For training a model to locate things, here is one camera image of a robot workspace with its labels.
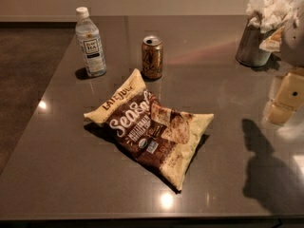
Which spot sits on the crumpled white napkins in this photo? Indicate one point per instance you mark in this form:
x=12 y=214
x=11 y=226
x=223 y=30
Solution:
x=271 y=17

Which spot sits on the brown and cream chip bag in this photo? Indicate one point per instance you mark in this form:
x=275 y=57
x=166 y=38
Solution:
x=160 y=138

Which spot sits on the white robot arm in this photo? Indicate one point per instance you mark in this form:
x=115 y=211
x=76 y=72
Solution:
x=286 y=93

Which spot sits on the gold soda can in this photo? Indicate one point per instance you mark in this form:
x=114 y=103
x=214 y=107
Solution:
x=152 y=54

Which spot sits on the clear plastic tea bottle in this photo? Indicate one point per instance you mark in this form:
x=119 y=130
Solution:
x=90 y=43

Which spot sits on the metal cup holder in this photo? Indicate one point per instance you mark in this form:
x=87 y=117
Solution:
x=248 y=53

